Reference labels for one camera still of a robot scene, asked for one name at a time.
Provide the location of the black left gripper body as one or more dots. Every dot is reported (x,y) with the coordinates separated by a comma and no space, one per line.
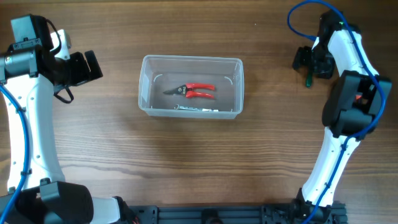
(79,68)

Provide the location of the clear plastic storage container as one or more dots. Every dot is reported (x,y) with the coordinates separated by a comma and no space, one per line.
(165,72)

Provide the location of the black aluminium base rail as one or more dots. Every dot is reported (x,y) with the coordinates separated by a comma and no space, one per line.
(261,214)

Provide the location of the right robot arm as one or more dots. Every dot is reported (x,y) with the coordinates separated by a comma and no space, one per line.
(353,109)

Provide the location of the red handled cutters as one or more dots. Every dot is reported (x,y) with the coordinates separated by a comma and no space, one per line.
(188,90)

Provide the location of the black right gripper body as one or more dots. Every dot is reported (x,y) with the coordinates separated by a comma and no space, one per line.
(311,63)

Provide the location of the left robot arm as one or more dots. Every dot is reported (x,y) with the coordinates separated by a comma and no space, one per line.
(34,70)

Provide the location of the small metal wrench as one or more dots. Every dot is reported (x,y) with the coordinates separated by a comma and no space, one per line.
(186,108)

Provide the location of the green handled screwdriver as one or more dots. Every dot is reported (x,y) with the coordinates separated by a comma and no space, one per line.
(309,79)

